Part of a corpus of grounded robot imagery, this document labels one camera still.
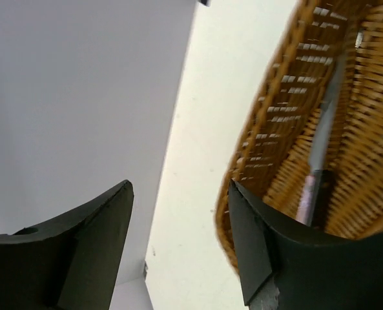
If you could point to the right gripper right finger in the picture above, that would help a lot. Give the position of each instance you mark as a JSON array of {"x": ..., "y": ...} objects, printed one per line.
[{"x": 284, "y": 264}]

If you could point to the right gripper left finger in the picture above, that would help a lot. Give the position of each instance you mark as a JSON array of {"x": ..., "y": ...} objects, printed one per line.
[{"x": 70, "y": 261}]

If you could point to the knife with black handle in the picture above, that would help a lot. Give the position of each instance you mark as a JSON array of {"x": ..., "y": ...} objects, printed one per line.
[{"x": 327, "y": 193}]

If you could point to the knife with pink handle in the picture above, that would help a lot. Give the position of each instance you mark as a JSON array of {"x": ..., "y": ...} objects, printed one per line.
[{"x": 306, "y": 210}]

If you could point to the wicker cutlery basket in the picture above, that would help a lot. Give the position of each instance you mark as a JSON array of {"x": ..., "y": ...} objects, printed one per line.
[{"x": 271, "y": 157}]

